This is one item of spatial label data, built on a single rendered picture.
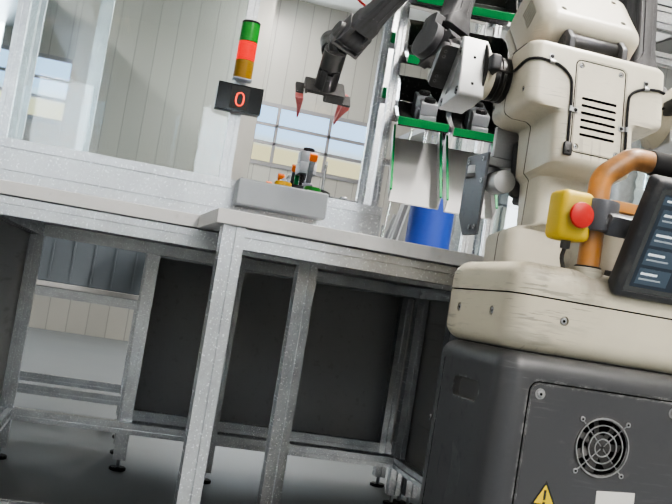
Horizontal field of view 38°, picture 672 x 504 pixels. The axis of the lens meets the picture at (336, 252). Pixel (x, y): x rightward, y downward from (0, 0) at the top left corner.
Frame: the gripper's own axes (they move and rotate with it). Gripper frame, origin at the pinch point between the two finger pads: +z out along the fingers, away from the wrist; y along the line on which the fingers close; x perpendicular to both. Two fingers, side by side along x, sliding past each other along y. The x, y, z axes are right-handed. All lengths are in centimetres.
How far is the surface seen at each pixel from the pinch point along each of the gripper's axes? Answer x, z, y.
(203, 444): 93, 23, 19
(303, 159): 9.9, 7.1, 1.8
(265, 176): -697, 490, -88
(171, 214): 42, 7, 32
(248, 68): -13.3, -2.4, 18.6
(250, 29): -19.9, -10.3, 19.9
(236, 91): -8.6, 2.4, 20.7
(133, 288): -103, 161, 37
